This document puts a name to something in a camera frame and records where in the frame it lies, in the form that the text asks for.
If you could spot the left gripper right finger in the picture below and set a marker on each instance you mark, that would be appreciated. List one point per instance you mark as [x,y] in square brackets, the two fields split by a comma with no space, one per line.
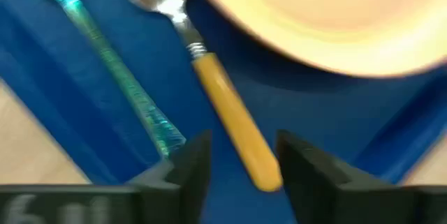
[331,196]

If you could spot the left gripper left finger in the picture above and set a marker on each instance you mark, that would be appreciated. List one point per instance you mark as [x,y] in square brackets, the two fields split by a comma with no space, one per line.
[167,196]

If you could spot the peach round plate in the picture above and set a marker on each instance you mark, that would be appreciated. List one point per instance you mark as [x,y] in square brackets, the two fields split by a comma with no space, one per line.
[331,14]

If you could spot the blue plastic tray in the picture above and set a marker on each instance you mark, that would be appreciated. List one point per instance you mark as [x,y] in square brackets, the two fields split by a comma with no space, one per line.
[314,112]

